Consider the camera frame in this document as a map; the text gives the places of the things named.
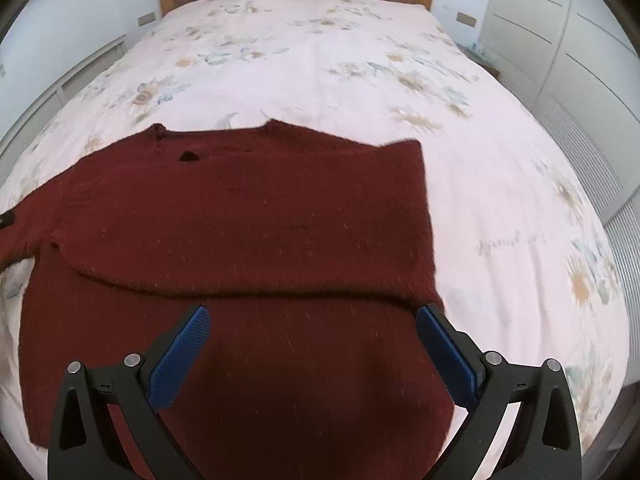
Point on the white radiator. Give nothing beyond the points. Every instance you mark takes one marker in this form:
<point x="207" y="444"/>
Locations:
<point x="55" y="95"/>

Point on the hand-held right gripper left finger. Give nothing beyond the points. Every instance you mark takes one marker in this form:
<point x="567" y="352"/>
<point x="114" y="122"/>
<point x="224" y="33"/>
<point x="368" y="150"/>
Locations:
<point x="181" y="355"/>

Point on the white wardrobe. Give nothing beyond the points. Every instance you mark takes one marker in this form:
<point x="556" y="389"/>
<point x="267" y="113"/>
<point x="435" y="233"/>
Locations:
<point x="555" y="50"/>

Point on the wall socket plate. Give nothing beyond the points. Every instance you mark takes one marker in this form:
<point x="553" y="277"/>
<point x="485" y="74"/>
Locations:
<point x="466" y="18"/>
<point x="146" y="18"/>

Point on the dark red knit sweater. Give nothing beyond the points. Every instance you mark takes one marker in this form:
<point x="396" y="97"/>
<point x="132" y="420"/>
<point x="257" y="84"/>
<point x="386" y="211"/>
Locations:
<point x="240" y="260"/>

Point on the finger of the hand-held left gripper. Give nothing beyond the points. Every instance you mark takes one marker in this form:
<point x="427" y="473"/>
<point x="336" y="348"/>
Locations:
<point x="5" y="221"/>

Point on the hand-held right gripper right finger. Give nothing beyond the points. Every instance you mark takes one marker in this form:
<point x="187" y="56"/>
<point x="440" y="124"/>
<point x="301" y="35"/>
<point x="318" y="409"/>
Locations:
<point x="447" y="360"/>

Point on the floral pink bed sheet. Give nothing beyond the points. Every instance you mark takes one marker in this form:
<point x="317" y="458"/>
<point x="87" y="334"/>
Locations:
<point x="500" y="210"/>

